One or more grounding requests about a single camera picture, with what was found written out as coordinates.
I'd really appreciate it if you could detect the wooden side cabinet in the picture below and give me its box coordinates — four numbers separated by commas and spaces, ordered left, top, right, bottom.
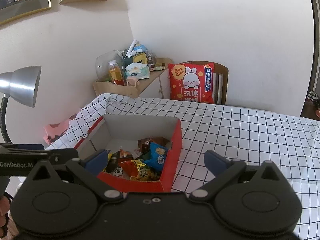
93, 58, 173, 99

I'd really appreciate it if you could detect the dark narrow snack packet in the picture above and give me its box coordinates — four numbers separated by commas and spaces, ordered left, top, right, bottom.
106, 151, 121, 173

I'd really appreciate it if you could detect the dark door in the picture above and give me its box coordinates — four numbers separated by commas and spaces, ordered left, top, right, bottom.
300, 0, 320, 118

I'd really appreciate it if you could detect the orange drink bottle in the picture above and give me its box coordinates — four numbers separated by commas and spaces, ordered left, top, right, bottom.
108, 60, 125, 86

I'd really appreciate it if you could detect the red cardboard box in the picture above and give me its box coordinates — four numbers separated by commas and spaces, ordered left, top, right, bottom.
74, 114, 182, 193

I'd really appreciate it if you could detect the pink spotted cloth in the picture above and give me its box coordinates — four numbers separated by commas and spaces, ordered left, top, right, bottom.
44, 114, 78, 144

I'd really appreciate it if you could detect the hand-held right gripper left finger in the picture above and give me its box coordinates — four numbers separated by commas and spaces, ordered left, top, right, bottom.
25, 149, 124, 202

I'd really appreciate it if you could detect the red rabbit cushion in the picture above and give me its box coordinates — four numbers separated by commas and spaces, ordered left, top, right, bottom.
168, 62, 215, 104

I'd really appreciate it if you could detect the person's left hand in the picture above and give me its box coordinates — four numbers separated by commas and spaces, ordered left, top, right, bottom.
0, 195, 10, 238

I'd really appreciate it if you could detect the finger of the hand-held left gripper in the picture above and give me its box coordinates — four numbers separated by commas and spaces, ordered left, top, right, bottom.
37, 148, 78, 167
0, 143, 46, 154

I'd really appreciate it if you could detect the tissue pack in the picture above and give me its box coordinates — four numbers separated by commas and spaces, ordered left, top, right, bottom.
124, 63, 150, 80

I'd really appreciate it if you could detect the slatted wooden chair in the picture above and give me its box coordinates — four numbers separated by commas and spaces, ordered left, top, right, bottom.
179, 60, 229, 105

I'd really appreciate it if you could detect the yellow green box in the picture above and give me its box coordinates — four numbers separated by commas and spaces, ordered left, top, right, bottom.
132, 52, 148, 67

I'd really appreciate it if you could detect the checked tablecloth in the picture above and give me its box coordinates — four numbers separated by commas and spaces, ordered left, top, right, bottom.
46, 93, 320, 238

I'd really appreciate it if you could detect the silver desk lamp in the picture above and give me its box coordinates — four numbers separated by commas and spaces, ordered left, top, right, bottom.
0, 66, 42, 144

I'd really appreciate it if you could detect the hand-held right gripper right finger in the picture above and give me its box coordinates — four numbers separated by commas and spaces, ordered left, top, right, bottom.
189, 149, 292, 202

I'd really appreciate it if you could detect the white tube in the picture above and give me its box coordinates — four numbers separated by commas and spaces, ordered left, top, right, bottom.
125, 39, 137, 57

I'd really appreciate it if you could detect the red yellow chip bag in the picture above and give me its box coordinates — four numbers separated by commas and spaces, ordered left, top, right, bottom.
119, 159, 161, 182

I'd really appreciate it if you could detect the blue snack packet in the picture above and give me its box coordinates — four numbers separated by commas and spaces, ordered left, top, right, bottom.
144, 142, 169, 172

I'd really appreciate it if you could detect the clear plastic container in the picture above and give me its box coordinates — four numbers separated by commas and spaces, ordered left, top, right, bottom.
146, 50, 157, 65

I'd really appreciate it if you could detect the flat beige packet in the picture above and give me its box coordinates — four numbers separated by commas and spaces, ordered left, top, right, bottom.
150, 62, 167, 72

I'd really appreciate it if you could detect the clear glass jar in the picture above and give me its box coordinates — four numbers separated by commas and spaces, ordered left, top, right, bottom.
95, 49, 125, 82

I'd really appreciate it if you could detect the white snack packet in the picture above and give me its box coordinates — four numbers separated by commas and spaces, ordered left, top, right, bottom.
110, 167, 125, 178

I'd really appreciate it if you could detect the row of shoes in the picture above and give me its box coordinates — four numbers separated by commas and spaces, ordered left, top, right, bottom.
306, 90, 320, 117

